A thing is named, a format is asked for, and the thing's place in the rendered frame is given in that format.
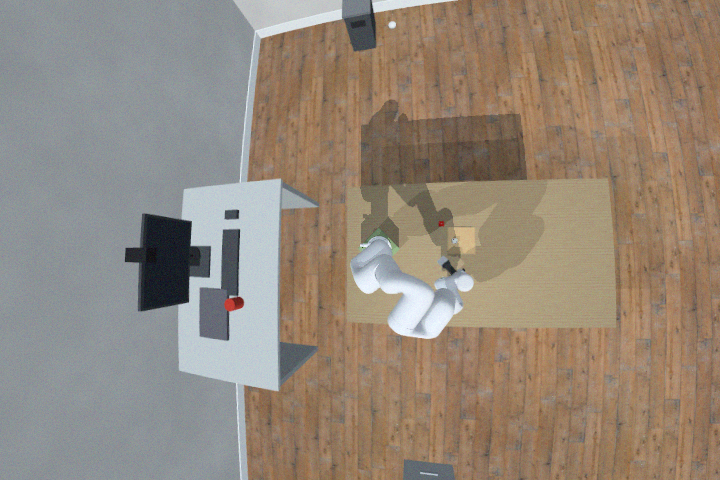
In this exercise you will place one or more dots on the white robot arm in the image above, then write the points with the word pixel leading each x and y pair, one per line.
pixel 374 267

